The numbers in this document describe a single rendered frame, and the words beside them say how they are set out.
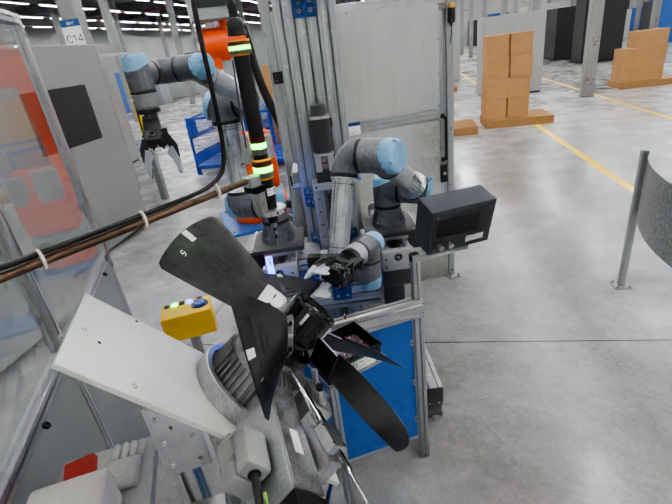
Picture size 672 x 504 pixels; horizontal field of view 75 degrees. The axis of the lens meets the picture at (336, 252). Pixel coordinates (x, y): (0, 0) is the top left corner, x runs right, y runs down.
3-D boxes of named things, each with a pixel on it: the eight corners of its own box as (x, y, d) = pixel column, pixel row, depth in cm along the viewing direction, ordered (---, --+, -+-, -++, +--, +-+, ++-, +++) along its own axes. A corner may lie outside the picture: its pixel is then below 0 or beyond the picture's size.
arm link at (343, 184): (324, 135, 149) (314, 278, 152) (354, 135, 144) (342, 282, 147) (340, 142, 159) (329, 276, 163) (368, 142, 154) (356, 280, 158)
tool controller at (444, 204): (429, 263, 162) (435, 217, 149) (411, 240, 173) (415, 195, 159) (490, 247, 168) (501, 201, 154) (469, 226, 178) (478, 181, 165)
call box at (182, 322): (168, 348, 142) (159, 321, 138) (169, 331, 151) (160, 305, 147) (218, 334, 146) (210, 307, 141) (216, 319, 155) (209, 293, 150)
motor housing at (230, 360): (287, 444, 104) (323, 404, 102) (205, 408, 93) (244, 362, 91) (270, 382, 124) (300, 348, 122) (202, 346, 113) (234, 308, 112)
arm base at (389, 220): (369, 219, 204) (367, 199, 199) (401, 215, 204) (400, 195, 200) (374, 232, 190) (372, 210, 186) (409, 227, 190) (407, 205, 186)
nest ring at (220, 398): (295, 453, 103) (306, 441, 102) (197, 411, 90) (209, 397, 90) (275, 380, 126) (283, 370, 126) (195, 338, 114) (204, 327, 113)
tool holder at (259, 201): (265, 222, 97) (256, 179, 93) (243, 218, 101) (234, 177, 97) (292, 208, 103) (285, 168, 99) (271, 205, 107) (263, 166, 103)
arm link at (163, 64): (191, 80, 143) (172, 84, 133) (162, 84, 146) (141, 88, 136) (185, 54, 139) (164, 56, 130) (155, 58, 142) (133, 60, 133)
